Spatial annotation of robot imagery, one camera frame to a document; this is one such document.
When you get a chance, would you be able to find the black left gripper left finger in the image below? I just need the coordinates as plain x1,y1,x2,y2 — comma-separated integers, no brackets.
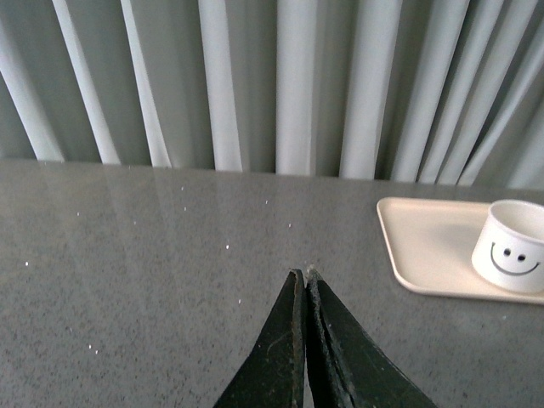
215,269,307,407

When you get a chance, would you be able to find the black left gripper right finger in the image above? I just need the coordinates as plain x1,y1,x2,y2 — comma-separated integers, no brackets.
306,269,435,407

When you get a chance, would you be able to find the white smiley face mug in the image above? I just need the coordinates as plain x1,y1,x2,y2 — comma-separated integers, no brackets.
471,200,543,293

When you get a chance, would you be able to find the cream rectangular plastic tray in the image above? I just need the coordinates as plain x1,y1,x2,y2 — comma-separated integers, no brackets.
377,197,543,305

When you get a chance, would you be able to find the grey pleated curtain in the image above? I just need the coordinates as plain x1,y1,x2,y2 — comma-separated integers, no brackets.
1,1,543,190

